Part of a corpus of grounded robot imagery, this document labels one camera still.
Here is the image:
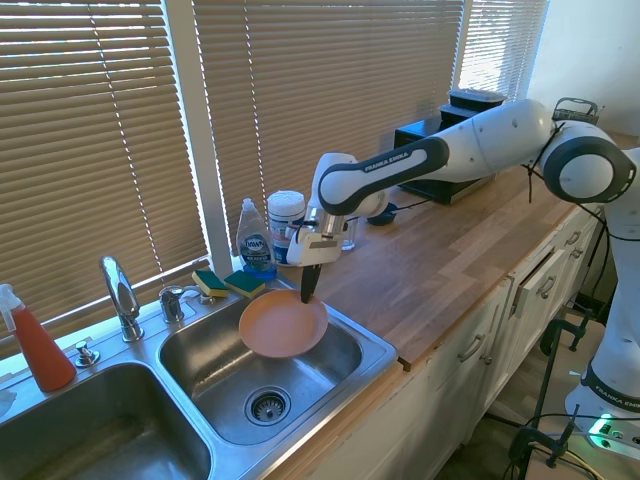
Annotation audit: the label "narrow bright window blind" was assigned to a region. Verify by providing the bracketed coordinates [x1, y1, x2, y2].
[458, 0, 549, 102]

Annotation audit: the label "black stacked containers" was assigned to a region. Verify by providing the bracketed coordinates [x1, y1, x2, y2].
[439, 87, 507, 127]

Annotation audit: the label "orange spray bottle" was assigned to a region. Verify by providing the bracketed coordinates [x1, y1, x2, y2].
[0, 283, 78, 393]

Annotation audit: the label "chrome sink sprayer knob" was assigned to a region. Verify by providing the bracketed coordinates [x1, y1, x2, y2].
[74, 340, 102, 369]

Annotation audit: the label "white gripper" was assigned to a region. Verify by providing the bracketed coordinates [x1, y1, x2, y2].
[286, 227, 344, 305]

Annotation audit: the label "orange plastic plate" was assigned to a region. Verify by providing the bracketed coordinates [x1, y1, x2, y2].
[238, 289, 330, 360]

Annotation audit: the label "wire basket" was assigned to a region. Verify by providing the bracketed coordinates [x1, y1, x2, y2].
[552, 97, 604, 127]

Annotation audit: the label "clear dish soap bottle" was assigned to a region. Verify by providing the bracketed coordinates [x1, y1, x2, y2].
[234, 197, 278, 280]

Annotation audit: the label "black clamp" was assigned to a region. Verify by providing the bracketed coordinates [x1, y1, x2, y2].
[508, 404, 582, 472]
[539, 308, 594, 354]

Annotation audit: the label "clear drinking glass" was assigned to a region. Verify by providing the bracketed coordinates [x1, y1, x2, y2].
[340, 219, 359, 253]

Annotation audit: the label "stainless steel double sink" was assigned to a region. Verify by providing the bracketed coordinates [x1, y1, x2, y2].
[0, 287, 399, 480]

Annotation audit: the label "dark blue bowl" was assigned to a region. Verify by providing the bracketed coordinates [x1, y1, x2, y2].
[367, 202, 400, 228]

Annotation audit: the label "black countertop appliance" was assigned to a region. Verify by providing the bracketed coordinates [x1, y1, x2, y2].
[393, 119, 499, 206]

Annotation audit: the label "yellow green sponge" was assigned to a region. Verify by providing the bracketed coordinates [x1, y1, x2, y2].
[191, 269, 231, 300]
[223, 270, 267, 301]

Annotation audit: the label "wide tan window blind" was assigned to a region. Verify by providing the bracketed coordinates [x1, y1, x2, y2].
[192, 0, 467, 257]

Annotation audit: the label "chrome faucet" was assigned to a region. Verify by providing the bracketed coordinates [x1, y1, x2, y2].
[99, 255, 146, 343]

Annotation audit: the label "Lysol wipes canister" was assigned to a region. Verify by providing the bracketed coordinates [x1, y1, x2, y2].
[266, 188, 308, 267]

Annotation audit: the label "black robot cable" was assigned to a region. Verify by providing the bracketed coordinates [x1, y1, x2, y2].
[523, 119, 619, 321]

